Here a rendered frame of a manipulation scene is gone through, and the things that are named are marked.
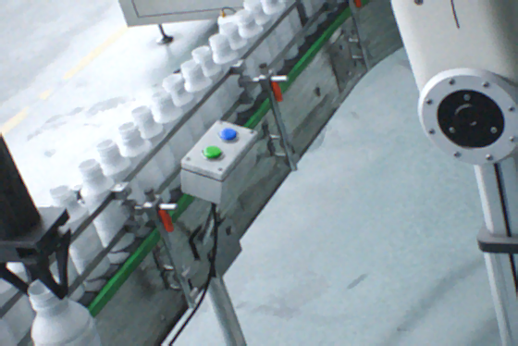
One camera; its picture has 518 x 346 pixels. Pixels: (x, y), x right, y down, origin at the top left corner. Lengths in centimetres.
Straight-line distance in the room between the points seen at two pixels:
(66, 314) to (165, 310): 70
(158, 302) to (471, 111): 68
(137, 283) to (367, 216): 189
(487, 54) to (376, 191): 231
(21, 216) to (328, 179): 283
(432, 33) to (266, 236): 229
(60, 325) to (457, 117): 64
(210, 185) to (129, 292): 23
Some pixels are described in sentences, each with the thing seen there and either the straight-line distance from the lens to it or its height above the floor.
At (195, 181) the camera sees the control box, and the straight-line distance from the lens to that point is 177.
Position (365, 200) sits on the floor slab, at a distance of 369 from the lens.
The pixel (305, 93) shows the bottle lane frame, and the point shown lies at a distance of 232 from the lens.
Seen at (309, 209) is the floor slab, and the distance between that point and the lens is 373.
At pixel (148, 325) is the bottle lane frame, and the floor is 88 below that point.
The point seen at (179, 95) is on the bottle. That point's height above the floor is 113.
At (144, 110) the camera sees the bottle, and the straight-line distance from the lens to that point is 191.
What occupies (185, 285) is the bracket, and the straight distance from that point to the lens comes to 182.
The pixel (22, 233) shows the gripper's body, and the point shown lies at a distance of 112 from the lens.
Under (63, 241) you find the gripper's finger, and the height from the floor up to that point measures 136.
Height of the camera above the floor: 188
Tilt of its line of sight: 27 degrees down
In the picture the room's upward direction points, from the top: 18 degrees counter-clockwise
